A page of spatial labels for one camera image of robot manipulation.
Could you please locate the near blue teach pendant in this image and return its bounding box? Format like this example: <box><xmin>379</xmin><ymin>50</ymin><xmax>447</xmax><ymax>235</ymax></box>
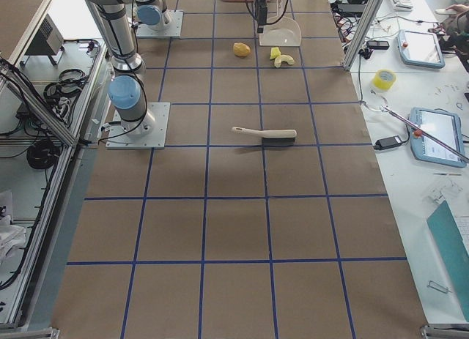
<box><xmin>409</xmin><ymin>108</ymin><xmax>467</xmax><ymax>168</ymax></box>

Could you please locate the yellow tape roll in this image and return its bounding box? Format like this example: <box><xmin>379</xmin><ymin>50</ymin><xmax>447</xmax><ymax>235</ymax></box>
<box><xmin>372</xmin><ymin>69</ymin><xmax>396</xmax><ymax>92</ymax></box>

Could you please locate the grey metal box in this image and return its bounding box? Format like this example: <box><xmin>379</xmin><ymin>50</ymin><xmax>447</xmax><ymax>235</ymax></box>
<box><xmin>20</xmin><ymin>14</ymin><xmax>64</xmax><ymax>67</ymax></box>

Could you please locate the far blue teach pendant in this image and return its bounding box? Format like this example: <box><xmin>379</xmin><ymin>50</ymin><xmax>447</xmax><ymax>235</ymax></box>
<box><xmin>396</xmin><ymin>29</ymin><xmax>446</xmax><ymax>69</ymax></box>

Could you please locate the black power adapter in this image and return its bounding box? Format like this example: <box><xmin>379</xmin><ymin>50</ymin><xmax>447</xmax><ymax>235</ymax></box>
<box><xmin>373</xmin><ymin>135</ymin><xmax>404</xmax><ymax>151</ymax></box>

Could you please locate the yellow-green sponge piece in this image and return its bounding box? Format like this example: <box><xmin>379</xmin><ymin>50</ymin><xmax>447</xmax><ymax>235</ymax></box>
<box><xmin>270</xmin><ymin>47</ymin><xmax>281</xmax><ymax>60</ymax></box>

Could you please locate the blue teach pendant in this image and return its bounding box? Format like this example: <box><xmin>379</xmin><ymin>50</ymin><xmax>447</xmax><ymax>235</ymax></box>
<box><xmin>396</xmin><ymin>29</ymin><xmax>446</xmax><ymax>69</ymax></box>
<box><xmin>409</xmin><ymin>108</ymin><xmax>467</xmax><ymax>168</ymax></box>

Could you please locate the teal notebook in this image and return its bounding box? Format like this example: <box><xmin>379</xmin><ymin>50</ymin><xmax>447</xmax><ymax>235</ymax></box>
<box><xmin>426</xmin><ymin>201</ymin><xmax>468</xmax><ymax>321</ymax></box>

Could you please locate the yellow potato toy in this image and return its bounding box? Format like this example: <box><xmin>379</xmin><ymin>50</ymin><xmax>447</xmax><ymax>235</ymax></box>
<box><xmin>232</xmin><ymin>42</ymin><xmax>251</xmax><ymax>58</ymax></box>

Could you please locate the beige plastic dustpan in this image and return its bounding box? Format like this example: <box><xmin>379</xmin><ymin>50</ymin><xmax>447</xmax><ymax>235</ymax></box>
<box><xmin>259</xmin><ymin>0</ymin><xmax>302</xmax><ymax>47</ymax></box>

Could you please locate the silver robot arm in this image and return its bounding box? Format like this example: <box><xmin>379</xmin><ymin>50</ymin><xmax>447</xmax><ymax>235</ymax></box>
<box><xmin>85</xmin><ymin>0</ymin><xmax>155</xmax><ymax>138</ymax></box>
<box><xmin>135</xmin><ymin>0</ymin><xmax>271</xmax><ymax>34</ymax></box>

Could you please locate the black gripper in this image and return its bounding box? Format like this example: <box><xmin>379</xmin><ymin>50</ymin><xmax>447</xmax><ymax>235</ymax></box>
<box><xmin>254</xmin><ymin>0</ymin><xmax>269</xmax><ymax>34</ymax></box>

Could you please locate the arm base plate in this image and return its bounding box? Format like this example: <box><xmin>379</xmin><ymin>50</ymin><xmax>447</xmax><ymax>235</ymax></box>
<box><xmin>136</xmin><ymin>10</ymin><xmax>184</xmax><ymax>39</ymax></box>
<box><xmin>106</xmin><ymin>103</ymin><xmax>171</xmax><ymax>149</ymax></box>

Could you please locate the beige hand brush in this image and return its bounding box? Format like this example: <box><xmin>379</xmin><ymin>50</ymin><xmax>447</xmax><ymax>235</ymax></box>
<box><xmin>231</xmin><ymin>127</ymin><xmax>297</xmax><ymax>146</ymax></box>

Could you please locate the pale curved peel piece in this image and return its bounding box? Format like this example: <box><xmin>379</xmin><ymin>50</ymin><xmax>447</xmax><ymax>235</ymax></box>
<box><xmin>274</xmin><ymin>54</ymin><xmax>295</xmax><ymax>68</ymax></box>

